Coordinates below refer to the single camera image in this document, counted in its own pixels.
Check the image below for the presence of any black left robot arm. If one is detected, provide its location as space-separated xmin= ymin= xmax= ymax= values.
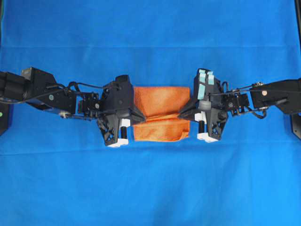
xmin=0 ymin=67 xmax=146 ymax=147

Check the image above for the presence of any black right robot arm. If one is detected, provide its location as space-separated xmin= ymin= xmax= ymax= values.
xmin=178 ymin=79 xmax=301 ymax=143

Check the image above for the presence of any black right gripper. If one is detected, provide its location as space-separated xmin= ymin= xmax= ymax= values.
xmin=178 ymin=100 xmax=228 ymax=143

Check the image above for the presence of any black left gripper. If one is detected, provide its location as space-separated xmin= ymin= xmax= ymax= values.
xmin=97 ymin=103 xmax=146 ymax=147

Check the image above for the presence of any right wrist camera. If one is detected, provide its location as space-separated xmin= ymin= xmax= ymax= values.
xmin=192 ymin=68 xmax=222 ymax=111

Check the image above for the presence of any blue table cloth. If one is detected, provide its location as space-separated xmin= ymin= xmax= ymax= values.
xmin=0 ymin=0 xmax=301 ymax=226

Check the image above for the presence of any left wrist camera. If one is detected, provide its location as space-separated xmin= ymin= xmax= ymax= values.
xmin=101 ymin=75 xmax=134 ymax=112

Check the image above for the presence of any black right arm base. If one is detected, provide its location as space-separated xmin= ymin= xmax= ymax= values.
xmin=290 ymin=113 xmax=301 ymax=140

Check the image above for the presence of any orange towel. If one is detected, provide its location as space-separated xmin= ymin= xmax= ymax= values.
xmin=134 ymin=87 xmax=190 ymax=142

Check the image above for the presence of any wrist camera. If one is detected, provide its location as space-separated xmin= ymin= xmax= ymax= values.
xmin=101 ymin=75 xmax=134 ymax=112
xmin=192 ymin=68 xmax=222 ymax=111

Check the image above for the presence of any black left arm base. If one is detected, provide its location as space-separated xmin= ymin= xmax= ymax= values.
xmin=0 ymin=103 xmax=13 ymax=136

